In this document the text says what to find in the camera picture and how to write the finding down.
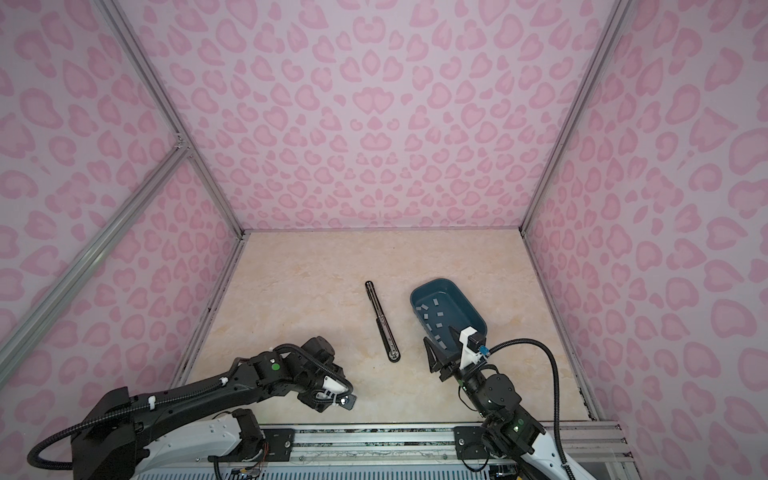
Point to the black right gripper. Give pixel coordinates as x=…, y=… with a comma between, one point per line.
x=443, y=365

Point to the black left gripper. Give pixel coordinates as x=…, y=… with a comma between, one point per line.
x=321, y=403

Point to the black long stapler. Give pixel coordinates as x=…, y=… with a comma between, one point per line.
x=388, y=339

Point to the light blue mini stapler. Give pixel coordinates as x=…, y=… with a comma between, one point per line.
x=347, y=401

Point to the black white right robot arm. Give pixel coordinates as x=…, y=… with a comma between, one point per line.
x=508, y=431

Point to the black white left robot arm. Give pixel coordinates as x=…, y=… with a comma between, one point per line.
x=114, y=439

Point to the teal plastic tray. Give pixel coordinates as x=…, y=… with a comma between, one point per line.
x=439, y=304

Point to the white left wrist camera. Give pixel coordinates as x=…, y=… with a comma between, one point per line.
x=333, y=391

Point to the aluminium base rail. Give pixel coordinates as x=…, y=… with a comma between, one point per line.
x=347, y=451

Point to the aluminium diagonal frame bar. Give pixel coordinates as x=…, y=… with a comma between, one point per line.
x=25, y=337

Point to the aluminium corner frame post left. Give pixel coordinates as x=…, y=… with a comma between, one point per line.
x=129, y=41

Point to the aluminium corner frame post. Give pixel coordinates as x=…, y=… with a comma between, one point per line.
x=129, y=41
x=620, y=15

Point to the aluminium corner frame post right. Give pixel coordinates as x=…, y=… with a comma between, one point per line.
x=620, y=15

